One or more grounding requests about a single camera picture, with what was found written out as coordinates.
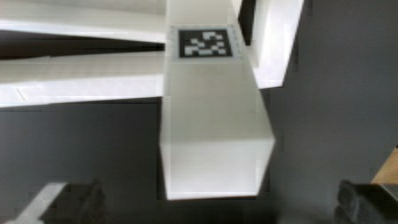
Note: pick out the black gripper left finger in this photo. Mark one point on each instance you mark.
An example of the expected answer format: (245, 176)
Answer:
(66, 204)

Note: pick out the white desk tabletop tray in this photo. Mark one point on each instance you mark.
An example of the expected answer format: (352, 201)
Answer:
(130, 20)

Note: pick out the white L-shaped obstacle wall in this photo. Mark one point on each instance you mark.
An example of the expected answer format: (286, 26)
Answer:
(123, 75)

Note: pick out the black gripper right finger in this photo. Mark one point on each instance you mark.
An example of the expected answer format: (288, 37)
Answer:
(366, 205)

